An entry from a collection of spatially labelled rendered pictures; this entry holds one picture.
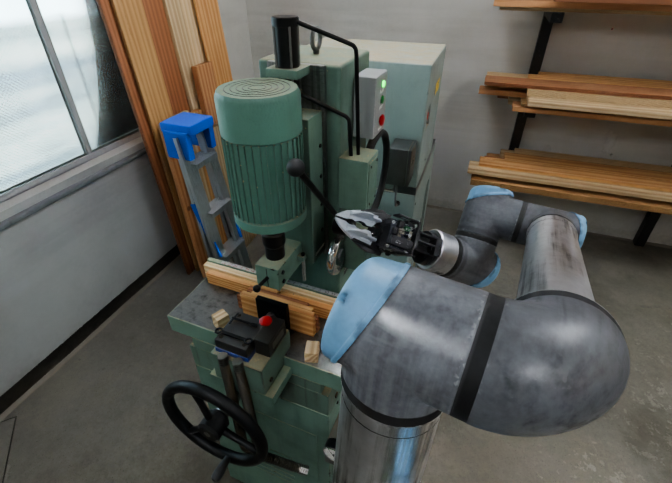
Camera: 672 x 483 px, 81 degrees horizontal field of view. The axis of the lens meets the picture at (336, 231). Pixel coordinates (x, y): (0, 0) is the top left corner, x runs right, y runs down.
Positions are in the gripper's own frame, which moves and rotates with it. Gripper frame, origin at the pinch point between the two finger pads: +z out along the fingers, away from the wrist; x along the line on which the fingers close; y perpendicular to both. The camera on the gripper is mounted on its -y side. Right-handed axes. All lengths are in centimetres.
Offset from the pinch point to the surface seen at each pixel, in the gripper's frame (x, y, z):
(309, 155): -15.5, -17.5, 5.1
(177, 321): 33, -48, 19
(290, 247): 5.5, -33.3, -1.6
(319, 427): 51, -34, -25
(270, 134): -11.9, -4.4, 17.2
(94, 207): 5, -167, 68
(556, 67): -162, -101, -154
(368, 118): -31.7, -19.4, -7.6
